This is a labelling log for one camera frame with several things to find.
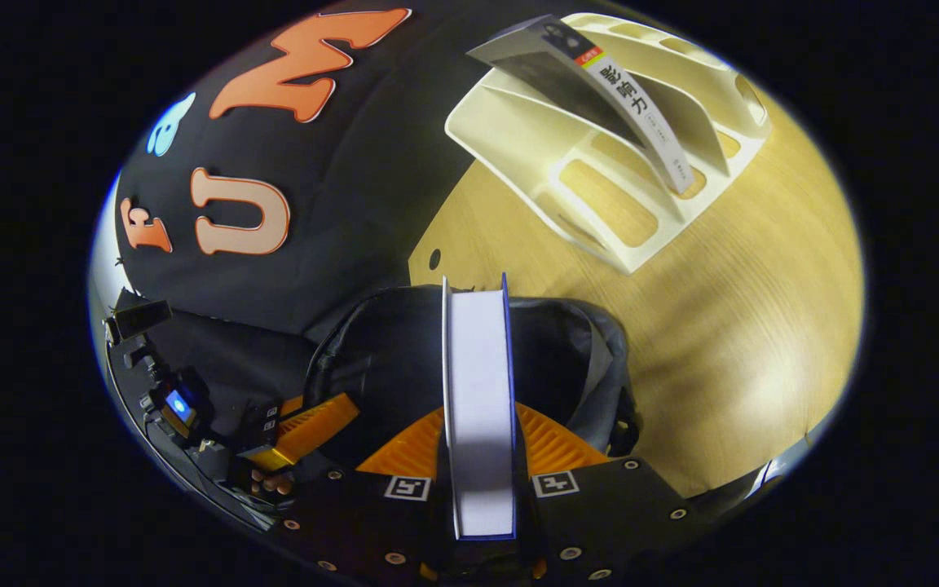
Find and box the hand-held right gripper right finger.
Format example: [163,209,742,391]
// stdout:
[513,401,712,584]

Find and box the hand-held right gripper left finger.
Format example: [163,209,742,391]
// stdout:
[272,405,458,584]

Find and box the grey schoolbag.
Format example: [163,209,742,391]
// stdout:
[301,281,643,490]

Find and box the blue cover book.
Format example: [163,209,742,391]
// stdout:
[440,272,518,542]

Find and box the cream plastic bookshelf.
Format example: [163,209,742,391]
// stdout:
[443,11,772,276]

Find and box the white spine book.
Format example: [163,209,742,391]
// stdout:
[466,14,697,196]

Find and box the black backdrop cloth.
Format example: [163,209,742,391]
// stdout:
[88,0,519,490]

